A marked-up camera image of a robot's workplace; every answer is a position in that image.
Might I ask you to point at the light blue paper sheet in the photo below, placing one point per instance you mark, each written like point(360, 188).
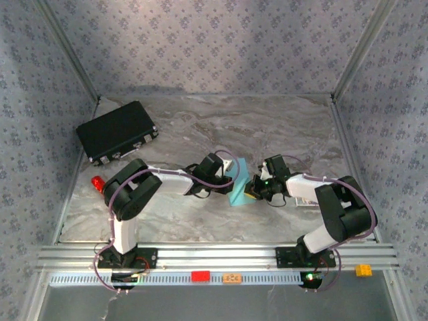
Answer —
point(242, 199)

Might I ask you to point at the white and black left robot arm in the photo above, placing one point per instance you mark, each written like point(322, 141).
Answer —
point(125, 234)

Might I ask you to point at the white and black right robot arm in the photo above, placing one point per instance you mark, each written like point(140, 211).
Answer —
point(347, 217)

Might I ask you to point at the orange toy brick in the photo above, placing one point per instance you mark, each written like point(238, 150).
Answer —
point(232, 278)

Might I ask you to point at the red toy brick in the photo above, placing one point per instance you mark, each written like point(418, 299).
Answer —
point(200, 276)

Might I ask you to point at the black hard case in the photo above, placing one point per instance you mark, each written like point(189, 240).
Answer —
point(113, 130)

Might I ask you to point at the black controller board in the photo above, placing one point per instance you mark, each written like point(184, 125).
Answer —
point(123, 279)
point(311, 281)

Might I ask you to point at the red foil wrapped tube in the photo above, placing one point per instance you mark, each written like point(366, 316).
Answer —
point(98, 184)

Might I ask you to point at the yellow toy brick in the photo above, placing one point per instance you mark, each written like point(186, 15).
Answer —
point(364, 271)

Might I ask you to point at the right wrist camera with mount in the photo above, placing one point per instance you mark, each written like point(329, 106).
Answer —
point(257, 184)

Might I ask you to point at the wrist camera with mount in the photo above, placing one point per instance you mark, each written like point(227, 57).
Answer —
point(257, 184)
point(220, 185)

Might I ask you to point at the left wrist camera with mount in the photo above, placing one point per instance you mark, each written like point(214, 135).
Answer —
point(220, 185)

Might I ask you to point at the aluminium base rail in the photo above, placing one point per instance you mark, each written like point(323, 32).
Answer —
point(217, 257)

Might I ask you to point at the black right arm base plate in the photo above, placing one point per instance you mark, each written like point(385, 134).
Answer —
point(284, 257)

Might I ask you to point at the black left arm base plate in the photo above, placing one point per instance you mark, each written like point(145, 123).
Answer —
point(150, 259)

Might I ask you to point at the aluminium corner post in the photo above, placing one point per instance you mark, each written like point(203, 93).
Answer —
point(362, 50)
point(71, 50)

